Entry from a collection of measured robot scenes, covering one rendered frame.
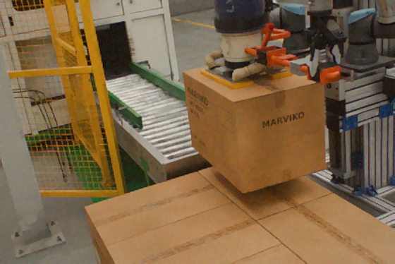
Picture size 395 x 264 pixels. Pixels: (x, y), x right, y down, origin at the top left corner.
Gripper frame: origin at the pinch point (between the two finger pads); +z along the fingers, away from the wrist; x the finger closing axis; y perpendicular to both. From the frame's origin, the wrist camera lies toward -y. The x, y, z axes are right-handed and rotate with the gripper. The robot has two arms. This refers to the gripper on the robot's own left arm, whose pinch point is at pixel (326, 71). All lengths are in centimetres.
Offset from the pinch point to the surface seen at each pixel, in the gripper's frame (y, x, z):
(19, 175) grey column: 161, 106, 73
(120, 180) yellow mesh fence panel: 168, 46, 98
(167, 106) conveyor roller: 202, -4, 68
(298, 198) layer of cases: 33, -7, 66
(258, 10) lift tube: 50, -3, -15
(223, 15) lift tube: 56, 10, -15
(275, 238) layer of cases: 11, 18, 66
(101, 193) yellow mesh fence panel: 178, 59, 108
